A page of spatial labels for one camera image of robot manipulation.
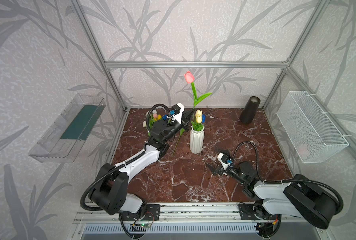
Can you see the black cone vase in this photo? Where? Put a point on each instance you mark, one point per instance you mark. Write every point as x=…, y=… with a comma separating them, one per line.
x=250, y=110

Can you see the white wire mesh basket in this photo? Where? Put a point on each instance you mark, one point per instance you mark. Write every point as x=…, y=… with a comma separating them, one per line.
x=305, y=122

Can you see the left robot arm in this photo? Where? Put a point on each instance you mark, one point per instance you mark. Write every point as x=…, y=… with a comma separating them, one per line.
x=109, y=191

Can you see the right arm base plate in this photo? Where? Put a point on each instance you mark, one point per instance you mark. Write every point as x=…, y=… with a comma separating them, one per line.
x=254, y=211

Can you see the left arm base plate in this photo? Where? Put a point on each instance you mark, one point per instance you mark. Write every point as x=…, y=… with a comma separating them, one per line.
x=147, y=212

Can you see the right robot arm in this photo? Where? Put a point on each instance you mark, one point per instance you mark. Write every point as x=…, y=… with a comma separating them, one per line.
x=298, y=197

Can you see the cream white tulip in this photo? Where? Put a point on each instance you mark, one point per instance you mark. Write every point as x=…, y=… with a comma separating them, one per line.
x=198, y=113

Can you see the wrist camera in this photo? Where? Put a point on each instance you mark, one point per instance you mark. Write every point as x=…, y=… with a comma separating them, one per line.
x=225, y=161
x=176, y=113

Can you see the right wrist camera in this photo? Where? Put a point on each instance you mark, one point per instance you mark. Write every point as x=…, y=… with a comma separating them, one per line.
x=225, y=161

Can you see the pink object in basket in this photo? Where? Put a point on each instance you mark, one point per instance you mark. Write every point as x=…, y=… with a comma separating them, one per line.
x=303, y=151

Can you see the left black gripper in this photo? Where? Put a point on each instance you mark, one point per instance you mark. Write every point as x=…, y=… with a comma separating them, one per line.
x=182, y=124

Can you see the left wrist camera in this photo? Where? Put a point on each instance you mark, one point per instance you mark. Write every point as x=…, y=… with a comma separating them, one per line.
x=176, y=113

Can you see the clear plastic wall shelf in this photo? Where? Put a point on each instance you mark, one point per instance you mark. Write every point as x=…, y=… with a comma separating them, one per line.
x=65, y=138

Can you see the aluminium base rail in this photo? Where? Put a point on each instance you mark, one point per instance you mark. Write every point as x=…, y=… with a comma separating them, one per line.
x=213, y=212

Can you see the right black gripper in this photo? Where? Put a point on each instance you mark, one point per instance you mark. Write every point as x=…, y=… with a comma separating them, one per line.
x=220, y=168

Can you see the white ribbed vase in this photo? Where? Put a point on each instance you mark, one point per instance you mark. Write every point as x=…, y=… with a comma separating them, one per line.
x=196, y=141

